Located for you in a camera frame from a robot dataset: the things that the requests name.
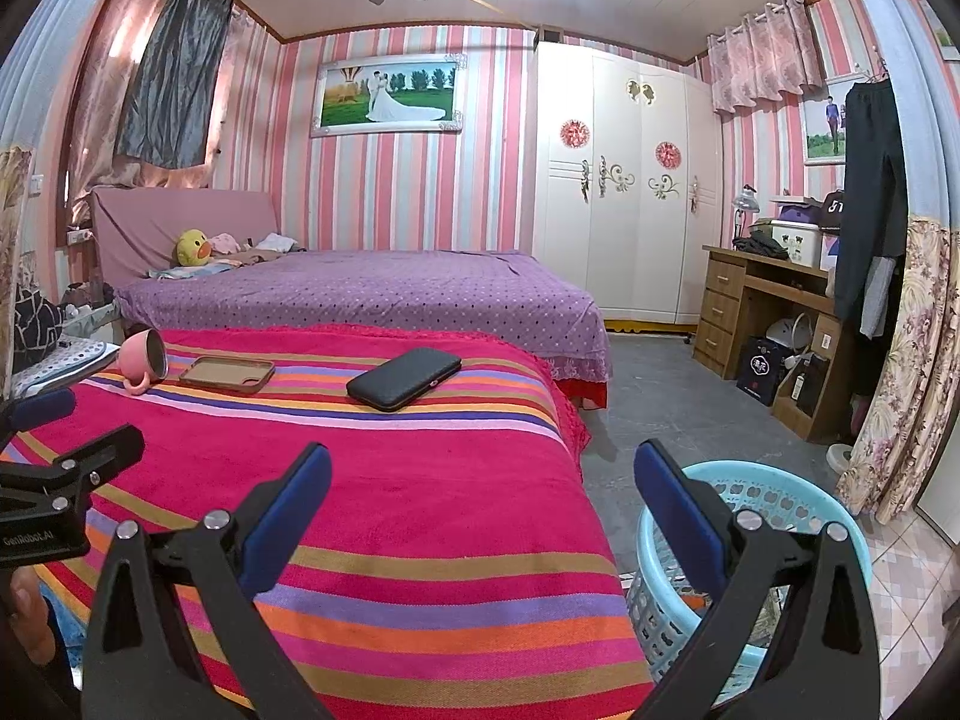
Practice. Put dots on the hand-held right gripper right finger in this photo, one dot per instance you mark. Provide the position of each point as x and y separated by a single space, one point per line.
679 517

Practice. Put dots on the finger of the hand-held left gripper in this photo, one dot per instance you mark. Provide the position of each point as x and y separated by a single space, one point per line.
105 457
37 406

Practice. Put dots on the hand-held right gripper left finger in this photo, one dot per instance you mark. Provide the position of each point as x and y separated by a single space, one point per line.
289 510

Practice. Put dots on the light blue plastic basket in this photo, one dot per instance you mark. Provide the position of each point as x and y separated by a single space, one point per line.
780 474

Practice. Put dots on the person's left hand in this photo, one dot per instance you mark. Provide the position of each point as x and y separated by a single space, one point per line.
34 611

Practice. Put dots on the polka dot cushion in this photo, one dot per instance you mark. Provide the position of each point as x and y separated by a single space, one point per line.
67 364

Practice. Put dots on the dark patterned bag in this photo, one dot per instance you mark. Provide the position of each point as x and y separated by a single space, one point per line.
37 330

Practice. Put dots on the pink mug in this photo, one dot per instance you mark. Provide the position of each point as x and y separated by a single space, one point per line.
135 356

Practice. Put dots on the grey cloth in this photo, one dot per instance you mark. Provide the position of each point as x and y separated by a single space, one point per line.
94 307

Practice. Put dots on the red striped blanket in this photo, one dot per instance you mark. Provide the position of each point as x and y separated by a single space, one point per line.
412 502

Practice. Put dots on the brown phone case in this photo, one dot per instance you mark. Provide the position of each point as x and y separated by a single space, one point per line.
225 375

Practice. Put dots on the floral curtain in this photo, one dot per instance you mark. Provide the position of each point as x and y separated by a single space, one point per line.
900 390
11 240

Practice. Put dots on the black wallet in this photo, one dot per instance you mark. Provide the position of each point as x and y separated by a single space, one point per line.
405 381

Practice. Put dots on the white power strip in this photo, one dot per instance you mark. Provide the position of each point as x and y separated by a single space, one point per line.
79 237

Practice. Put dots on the light blue cloth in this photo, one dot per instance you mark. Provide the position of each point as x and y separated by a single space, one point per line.
180 271

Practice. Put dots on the pink covered headboard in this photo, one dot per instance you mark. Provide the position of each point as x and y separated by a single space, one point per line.
135 225

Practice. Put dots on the wooden desk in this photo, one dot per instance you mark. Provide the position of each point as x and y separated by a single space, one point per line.
724 300

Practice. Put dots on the yellow duck plush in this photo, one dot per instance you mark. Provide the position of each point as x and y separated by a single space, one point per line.
193 247

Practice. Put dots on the small cardboard box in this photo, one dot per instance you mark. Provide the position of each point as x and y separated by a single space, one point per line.
826 337

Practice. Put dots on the purple dotted bedspread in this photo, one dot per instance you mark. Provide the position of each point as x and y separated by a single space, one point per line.
375 292

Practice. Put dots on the pink cloth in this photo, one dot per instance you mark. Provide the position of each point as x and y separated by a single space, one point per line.
225 244

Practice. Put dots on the brown cloth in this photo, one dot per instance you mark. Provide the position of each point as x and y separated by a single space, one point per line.
251 256

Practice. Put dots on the white wardrobe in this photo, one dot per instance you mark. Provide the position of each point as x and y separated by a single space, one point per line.
637 270

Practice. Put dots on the white cloth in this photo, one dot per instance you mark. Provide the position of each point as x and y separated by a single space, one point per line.
277 242

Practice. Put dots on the black clothing pile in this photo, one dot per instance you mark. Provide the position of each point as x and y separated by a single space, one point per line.
759 246

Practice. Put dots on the grey hanging clothing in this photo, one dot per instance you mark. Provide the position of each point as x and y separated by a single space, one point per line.
876 296

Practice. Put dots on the white storage box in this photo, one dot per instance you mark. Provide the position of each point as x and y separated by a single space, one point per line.
796 244

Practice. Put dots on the shiny pink curtain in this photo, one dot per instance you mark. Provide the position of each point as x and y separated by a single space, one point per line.
97 105

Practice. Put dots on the desk lamp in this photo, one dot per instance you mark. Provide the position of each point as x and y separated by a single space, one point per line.
745 200

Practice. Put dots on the black bag with white print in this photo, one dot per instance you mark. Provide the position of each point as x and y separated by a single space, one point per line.
832 211

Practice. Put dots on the grey curtain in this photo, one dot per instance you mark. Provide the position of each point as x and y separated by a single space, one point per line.
172 90

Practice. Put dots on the red round paper decoration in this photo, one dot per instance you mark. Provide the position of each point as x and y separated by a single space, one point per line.
667 154
574 135

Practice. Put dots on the black hanging clothing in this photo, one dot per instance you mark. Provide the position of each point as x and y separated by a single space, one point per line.
866 202

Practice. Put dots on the small framed photo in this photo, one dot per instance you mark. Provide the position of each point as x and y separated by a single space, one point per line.
821 127

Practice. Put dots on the large framed wedding picture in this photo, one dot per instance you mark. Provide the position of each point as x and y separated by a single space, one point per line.
386 95

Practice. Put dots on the pink floral valance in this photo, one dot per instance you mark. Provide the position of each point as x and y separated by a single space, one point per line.
765 60

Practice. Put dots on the dark wall vent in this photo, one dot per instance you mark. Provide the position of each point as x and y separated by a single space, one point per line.
549 34

